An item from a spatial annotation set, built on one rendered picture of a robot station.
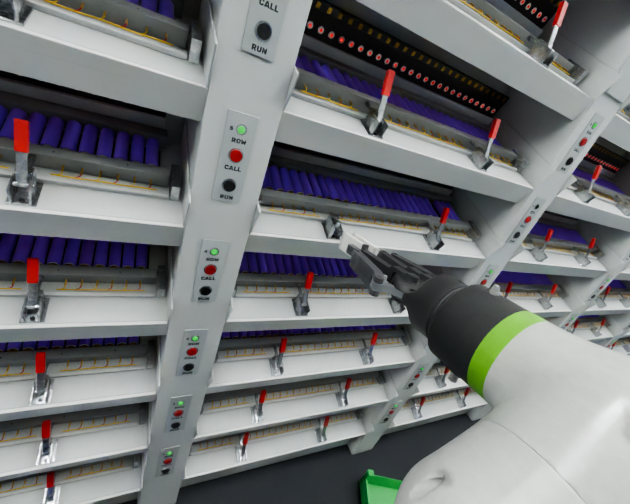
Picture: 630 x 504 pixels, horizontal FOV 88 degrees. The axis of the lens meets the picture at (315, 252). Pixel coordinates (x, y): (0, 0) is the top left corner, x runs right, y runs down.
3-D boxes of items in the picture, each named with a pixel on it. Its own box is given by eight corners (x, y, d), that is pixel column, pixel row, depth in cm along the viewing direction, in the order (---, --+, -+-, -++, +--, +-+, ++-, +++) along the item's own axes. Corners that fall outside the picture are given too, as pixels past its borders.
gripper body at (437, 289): (416, 349, 35) (368, 304, 43) (467, 344, 39) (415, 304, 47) (442, 287, 33) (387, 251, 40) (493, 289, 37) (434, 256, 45)
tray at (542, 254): (595, 278, 118) (637, 255, 109) (494, 270, 88) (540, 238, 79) (558, 234, 129) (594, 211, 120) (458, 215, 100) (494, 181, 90)
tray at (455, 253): (472, 268, 84) (503, 246, 77) (240, 251, 54) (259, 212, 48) (437, 211, 95) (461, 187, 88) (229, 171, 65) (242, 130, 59)
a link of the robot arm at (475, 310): (555, 302, 32) (498, 302, 27) (503, 396, 36) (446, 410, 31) (500, 274, 37) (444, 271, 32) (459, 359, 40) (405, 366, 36)
